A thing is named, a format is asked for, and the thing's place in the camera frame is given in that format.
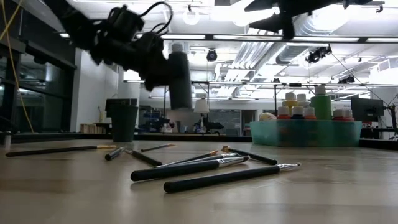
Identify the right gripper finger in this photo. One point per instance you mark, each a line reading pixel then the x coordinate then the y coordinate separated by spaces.
pixel 280 23
pixel 264 5

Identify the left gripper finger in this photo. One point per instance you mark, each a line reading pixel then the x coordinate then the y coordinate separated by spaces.
pixel 157 73

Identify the dark green paint bottle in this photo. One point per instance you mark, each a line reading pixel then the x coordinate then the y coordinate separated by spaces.
pixel 180 81

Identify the yellow paint bottle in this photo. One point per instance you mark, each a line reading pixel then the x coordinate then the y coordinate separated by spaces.
pixel 290 100
pixel 267 117

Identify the white paint bottle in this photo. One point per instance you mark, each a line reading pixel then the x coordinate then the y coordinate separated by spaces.
pixel 303 99

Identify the small red black striped bottle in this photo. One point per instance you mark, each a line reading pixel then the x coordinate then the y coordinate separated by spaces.
pixel 284 112

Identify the gold ferrule paint brush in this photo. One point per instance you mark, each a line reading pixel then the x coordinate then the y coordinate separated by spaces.
pixel 56 150

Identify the orange fan paint brush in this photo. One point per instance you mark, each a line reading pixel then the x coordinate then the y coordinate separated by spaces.
pixel 155 147

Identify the black paint brush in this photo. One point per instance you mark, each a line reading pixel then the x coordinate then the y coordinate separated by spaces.
pixel 231 154
pixel 113 154
pixel 217 179
pixel 174 169
pixel 214 152
pixel 255 157
pixel 144 158

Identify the white lampshade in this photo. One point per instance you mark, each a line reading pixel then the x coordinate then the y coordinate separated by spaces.
pixel 201 105

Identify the black overhead webcam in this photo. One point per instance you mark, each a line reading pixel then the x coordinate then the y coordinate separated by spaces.
pixel 211 55

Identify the dark green cup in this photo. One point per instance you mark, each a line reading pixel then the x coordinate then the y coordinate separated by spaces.
pixel 123 124

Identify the round ceiling light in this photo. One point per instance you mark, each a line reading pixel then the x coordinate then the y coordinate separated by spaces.
pixel 191 17

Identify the yellow background bottle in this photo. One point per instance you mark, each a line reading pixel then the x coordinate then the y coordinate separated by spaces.
pixel 101 115

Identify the wooden crate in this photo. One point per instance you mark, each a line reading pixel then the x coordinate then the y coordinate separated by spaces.
pixel 90 128

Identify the dark glass partition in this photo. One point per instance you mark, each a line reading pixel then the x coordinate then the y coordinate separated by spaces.
pixel 46 93

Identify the teal plastic bin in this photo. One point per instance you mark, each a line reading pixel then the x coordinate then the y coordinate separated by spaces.
pixel 311 135

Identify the black computer monitor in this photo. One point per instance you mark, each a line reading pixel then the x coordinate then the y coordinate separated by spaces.
pixel 367 109

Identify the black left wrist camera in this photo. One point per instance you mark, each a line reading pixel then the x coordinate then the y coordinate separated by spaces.
pixel 124 23

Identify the black ceiling camera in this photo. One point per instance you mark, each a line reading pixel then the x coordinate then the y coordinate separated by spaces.
pixel 317 55

